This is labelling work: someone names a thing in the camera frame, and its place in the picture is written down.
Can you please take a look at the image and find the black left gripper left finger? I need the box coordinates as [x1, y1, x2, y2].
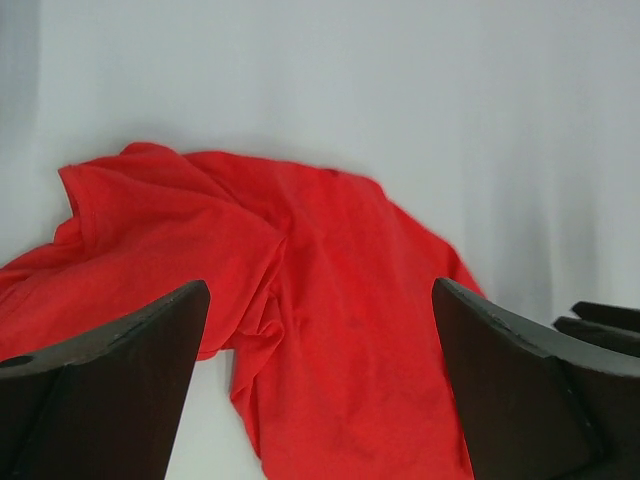
[1, 280, 209, 480]

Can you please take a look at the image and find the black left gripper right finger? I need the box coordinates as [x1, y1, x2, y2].
[432, 278, 639, 479]

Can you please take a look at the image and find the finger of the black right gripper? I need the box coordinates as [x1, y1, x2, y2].
[554, 301, 640, 358]

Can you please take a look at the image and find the red tank top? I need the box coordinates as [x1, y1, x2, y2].
[1, 143, 476, 479]

